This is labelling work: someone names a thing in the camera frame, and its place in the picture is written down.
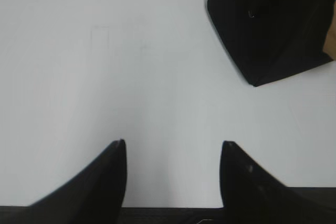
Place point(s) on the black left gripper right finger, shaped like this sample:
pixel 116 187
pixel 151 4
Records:
pixel 252 195

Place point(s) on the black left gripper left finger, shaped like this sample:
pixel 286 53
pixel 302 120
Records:
pixel 95 195

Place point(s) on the black tote bag tan handles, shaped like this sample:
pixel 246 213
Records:
pixel 270 40

